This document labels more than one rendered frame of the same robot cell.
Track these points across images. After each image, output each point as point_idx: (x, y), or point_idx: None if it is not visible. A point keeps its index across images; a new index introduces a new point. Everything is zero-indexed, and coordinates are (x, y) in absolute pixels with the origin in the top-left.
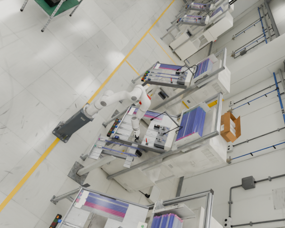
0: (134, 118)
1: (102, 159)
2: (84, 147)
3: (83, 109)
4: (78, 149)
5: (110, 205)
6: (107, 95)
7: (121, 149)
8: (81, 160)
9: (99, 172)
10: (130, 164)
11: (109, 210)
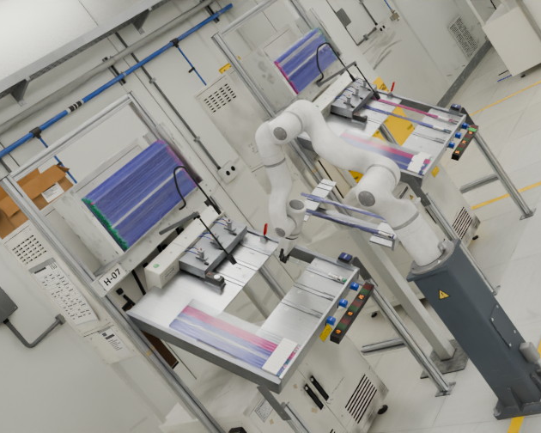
0: (295, 201)
1: (385, 257)
2: (446, 411)
3: (454, 245)
4: (464, 395)
5: (365, 147)
6: (376, 167)
7: (325, 359)
8: (448, 381)
9: (392, 394)
10: (319, 183)
11: (367, 143)
